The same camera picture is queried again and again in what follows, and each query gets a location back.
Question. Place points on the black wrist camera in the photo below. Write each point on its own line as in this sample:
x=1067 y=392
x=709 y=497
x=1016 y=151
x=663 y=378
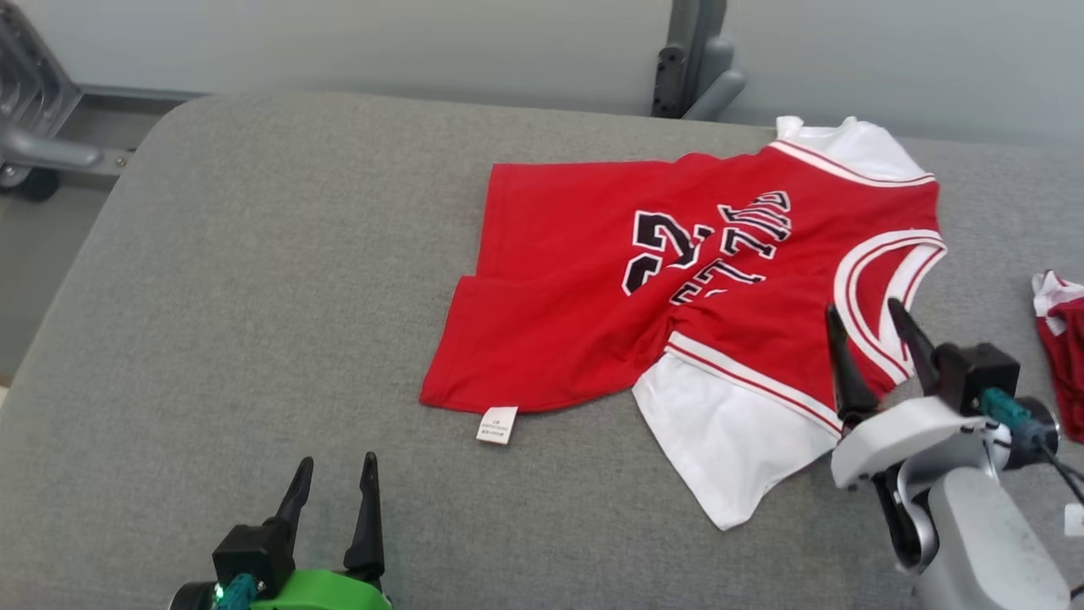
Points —
x=978 y=373
x=250 y=555

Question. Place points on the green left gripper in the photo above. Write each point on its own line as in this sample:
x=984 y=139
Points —
x=330 y=593

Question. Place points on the red shorts with white stripe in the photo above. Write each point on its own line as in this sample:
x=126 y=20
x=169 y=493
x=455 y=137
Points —
x=1067 y=356

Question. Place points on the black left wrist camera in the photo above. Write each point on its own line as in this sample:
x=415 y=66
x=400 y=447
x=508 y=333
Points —
x=250 y=555

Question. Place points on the red basketball jersey white sleeves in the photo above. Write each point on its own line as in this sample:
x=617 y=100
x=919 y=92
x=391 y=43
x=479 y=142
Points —
x=559 y=305

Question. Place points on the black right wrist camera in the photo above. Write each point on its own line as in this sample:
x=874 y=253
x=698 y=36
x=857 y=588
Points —
x=978 y=373

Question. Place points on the grey caster leg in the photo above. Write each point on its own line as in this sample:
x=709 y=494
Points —
x=34 y=152

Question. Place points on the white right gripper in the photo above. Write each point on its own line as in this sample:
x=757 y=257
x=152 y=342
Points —
x=898 y=432

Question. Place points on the black wrist motor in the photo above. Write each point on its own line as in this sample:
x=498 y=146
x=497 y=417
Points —
x=190 y=597
x=1048 y=428

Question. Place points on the black left wrist motor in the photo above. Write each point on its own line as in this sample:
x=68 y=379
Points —
x=190 y=597

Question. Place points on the black right wrist motor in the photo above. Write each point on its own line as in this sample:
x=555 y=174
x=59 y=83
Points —
x=1048 y=428

